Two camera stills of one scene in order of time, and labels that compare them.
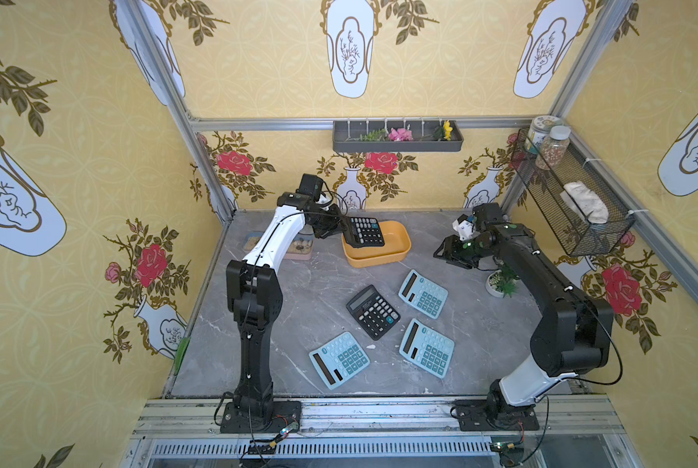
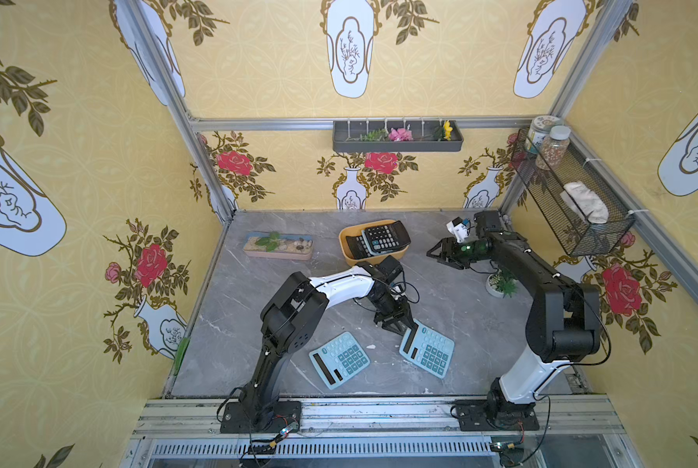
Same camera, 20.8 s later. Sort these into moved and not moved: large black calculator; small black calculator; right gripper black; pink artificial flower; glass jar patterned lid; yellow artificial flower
Moved: small black calculator; large black calculator
Not moved: glass jar patterned lid; yellow artificial flower; pink artificial flower; right gripper black
